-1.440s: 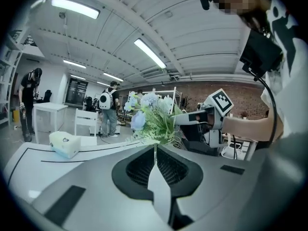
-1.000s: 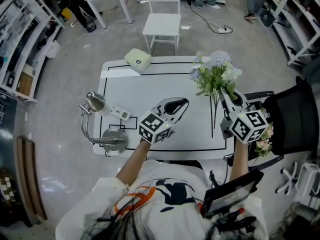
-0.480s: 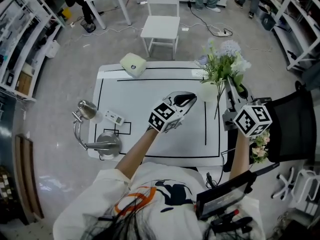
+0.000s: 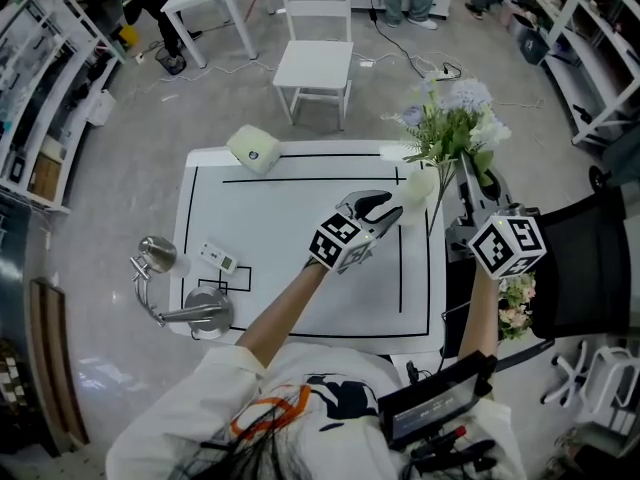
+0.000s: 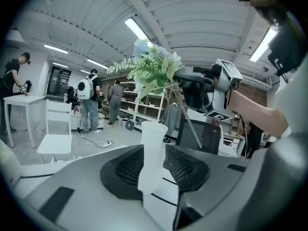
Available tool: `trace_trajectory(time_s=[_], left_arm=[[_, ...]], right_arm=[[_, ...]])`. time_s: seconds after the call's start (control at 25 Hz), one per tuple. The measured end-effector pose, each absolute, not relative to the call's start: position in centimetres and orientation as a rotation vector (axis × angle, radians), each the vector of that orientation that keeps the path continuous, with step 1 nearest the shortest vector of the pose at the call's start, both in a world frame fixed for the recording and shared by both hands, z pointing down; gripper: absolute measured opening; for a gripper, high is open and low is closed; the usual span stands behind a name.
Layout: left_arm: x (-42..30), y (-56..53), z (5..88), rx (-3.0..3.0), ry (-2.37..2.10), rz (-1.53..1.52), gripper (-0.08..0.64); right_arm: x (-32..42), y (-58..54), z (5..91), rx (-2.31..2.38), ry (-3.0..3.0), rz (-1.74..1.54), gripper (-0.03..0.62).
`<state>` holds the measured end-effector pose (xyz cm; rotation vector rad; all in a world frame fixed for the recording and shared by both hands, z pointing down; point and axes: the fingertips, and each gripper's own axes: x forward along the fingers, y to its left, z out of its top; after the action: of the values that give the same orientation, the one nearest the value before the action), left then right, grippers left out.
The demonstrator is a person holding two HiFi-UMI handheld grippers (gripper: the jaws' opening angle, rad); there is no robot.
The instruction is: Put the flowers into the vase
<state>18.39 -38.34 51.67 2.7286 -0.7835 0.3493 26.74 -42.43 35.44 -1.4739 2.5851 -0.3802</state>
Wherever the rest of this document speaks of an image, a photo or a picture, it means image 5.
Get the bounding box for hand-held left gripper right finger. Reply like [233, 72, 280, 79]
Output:
[163, 143, 253, 231]

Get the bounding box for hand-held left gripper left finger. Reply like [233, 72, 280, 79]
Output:
[14, 144, 174, 231]

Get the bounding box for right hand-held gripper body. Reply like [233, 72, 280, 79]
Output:
[204, 58, 244, 123]

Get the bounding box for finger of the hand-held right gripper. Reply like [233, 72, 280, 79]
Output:
[178, 78, 214, 113]
[174, 65, 215, 81]

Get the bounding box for pale blue green flowers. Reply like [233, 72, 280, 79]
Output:
[106, 38, 203, 149]

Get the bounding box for white vase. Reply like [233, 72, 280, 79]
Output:
[137, 121, 169, 195]

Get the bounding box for person's right forearm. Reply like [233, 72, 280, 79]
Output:
[227, 89, 289, 138]

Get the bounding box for white swivel chair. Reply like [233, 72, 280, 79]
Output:
[218, 128, 241, 157]

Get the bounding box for grey hanging jacket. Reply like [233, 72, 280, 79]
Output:
[163, 103, 182, 137]

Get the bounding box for black mesh office chair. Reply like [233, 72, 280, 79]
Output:
[175, 118, 222, 155]

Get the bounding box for white wooden chair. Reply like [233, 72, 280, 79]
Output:
[37, 99, 73, 155]

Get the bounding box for open white metal shelving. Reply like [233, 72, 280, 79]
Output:
[119, 80, 169, 132]

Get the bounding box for person's white printed shirt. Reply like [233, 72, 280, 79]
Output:
[250, 56, 308, 231]

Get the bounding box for white pod backpack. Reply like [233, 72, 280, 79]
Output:
[77, 77, 95, 100]

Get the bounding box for small plain white table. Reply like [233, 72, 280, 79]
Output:
[3, 94, 46, 149]

